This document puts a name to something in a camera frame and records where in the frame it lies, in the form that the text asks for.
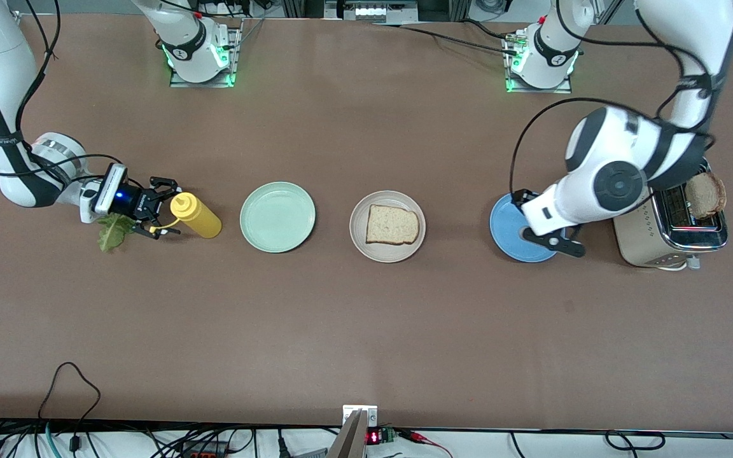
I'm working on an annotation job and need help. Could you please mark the grey camera pole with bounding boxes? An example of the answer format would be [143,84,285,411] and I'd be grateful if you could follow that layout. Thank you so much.
[327,410,368,458]

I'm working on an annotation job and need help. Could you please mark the red clip wires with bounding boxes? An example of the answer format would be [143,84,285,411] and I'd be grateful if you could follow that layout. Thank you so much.
[397,429,453,458]

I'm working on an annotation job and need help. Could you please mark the thin black looped cable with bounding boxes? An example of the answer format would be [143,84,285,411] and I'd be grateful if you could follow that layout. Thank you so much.
[37,361,102,454]

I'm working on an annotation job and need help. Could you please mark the teal cable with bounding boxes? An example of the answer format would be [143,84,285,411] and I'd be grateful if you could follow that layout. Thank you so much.
[44,422,63,458]

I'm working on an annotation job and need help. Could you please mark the toasted bread slice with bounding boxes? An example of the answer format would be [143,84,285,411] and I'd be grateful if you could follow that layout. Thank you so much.
[685,172,728,221]
[365,204,420,246]

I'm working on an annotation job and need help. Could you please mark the yellow mustard squeeze bottle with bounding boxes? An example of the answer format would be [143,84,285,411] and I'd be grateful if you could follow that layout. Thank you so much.
[149,192,223,239]

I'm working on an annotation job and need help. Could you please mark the mint green plate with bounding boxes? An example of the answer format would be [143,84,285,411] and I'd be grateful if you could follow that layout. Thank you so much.
[240,182,316,254]

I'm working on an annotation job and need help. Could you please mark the long black table cable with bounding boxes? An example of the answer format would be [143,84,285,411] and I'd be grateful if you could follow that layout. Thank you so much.
[372,22,523,58]

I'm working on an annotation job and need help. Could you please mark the small metal mounting bracket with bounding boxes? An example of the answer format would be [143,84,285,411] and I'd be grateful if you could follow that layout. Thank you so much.
[342,405,379,427]

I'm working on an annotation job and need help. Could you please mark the beige plate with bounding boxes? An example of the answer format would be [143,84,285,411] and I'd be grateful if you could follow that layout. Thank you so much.
[349,190,426,263]

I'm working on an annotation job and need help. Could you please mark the cream and chrome toaster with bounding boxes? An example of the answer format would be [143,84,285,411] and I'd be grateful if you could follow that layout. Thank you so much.
[613,162,730,272]

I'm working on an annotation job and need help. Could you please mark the blue plate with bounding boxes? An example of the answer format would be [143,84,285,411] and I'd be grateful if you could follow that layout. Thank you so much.
[489,193,559,263]

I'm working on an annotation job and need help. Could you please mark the green lettuce leaf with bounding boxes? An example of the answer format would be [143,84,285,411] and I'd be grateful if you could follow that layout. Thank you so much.
[98,213,137,253]

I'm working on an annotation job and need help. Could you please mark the black oval cable loop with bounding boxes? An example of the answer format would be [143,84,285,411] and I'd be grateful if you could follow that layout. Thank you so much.
[605,431,666,451]

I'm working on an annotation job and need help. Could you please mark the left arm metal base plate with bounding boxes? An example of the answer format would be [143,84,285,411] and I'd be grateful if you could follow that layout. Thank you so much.
[504,31,575,95]

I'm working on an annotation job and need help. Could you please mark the short black table cable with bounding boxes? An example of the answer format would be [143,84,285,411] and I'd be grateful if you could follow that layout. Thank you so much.
[459,18,520,42]

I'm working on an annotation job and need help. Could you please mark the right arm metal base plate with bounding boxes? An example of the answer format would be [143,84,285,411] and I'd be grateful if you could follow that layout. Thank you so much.
[169,18,244,88]

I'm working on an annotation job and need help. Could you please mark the black box with white lights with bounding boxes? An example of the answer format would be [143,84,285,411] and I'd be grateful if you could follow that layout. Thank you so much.
[323,0,419,21]

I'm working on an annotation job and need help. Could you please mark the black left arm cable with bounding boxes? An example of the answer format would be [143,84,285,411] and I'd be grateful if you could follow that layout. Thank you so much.
[509,0,733,195]

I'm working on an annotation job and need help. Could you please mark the thin grey cable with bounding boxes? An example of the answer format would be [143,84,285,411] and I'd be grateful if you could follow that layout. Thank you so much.
[230,16,269,52]

